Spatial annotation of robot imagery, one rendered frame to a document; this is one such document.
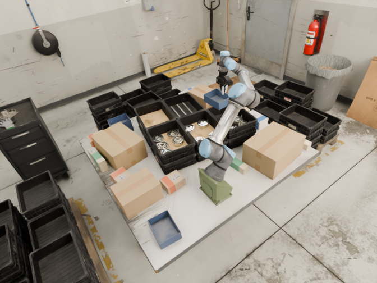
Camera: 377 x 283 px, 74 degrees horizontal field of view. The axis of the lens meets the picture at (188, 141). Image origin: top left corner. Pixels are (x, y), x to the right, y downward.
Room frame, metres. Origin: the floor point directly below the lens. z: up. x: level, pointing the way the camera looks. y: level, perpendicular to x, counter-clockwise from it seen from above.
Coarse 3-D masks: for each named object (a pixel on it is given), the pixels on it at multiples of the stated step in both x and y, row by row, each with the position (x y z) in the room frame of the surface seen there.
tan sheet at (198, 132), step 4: (192, 124) 1.90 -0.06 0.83; (196, 124) 1.89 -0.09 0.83; (196, 128) 1.83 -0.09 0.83; (200, 128) 1.83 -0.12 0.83; (204, 128) 1.82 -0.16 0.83; (208, 128) 1.81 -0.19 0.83; (212, 128) 1.81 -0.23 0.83; (196, 132) 1.77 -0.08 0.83; (200, 132) 1.77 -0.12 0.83; (204, 132) 1.76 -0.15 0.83; (208, 132) 1.75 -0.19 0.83; (196, 136) 1.71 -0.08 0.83; (200, 136) 1.70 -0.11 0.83; (204, 136) 1.70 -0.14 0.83
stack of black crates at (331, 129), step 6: (312, 108) 2.60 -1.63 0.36; (324, 114) 2.46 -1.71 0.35; (330, 120) 2.38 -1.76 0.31; (336, 120) 2.33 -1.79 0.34; (342, 120) 2.28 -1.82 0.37; (330, 126) 2.31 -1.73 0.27; (336, 126) 2.24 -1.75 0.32; (324, 132) 2.17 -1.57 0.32; (330, 132) 2.19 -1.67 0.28; (336, 132) 2.27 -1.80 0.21; (324, 138) 2.14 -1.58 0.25; (330, 138) 2.22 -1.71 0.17
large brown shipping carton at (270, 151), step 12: (264, 132) 1.58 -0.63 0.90; (276, 132) 1.56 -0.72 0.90; (288, 132) 1.54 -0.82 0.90; (252, 144) 1.44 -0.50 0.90; (264, 144) 1.43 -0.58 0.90; (276, 144) 1.41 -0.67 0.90; (288, 144) 1.40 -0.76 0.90; (300, 144) 1.44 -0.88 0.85; (252, 156) 1.39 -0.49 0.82; (264, 156) 1.31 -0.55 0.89; (276, 156) 1.29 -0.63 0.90; (288, 156) 1.34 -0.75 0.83; (264, 168) 1.30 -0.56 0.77; (276, 168) 1.25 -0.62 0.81
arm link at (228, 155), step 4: (224, 148) 1.26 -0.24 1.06; (228, 148) 1.27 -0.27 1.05; (224, 152) 1.23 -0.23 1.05; (228, 152) 1.23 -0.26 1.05; (232, 152) 1.23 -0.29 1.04; (224, 156) 1.21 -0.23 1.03; (228, 156) 1.22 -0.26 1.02; (232, 156) 1.22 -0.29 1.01; (220, 160) 1.20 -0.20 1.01; (224, 160) 1.20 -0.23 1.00; (228, 160) 1.21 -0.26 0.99; (232, 160) 1.22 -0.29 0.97; (220, 164) 1.20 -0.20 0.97; (224, 164) 1.20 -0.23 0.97; (228, 164) 1.20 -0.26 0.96
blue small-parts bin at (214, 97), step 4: (216, 88) 1.96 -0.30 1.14; (208, 92) 1.92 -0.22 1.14; (212, 92) 1.94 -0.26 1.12; (216, 92) 1.96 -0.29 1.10; (220, 92) 1.92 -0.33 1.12; (224, 92) 1.88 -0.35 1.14; (204, 96) 1.88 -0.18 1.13; (208, 96) 1.91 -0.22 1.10; (212, 96) 1.94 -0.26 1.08; (216, 96) 1.94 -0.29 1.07; (220, 96) 1.92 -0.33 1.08; (224, 96) 1.88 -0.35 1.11; (204, 100) 1.88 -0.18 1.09; (208, 100) 1.83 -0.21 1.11; (212, 100) 1.79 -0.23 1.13; (216, 100) 1.88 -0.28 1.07; (220, 100) 1.87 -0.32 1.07; (224, 100) 1.75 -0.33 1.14; (212, 104) 1.79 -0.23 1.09; (216, 104) 1.75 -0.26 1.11; (220, 104) 1.73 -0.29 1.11; (224, 104) 1.75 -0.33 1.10; (216, 108) 1.75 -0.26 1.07; (220, 108) 1.73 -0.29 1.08
